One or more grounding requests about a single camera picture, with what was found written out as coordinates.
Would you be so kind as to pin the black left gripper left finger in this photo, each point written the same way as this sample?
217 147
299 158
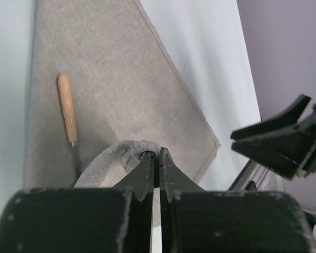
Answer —
116 219

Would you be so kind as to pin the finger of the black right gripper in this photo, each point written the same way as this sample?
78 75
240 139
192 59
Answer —
277 150
287 117

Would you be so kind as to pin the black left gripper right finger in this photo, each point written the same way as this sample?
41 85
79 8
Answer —
195 220

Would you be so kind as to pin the grey cloth napkin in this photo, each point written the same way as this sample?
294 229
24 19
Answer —
124 86

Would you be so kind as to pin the wooden handled metal spoon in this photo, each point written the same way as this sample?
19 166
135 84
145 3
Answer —
66 101

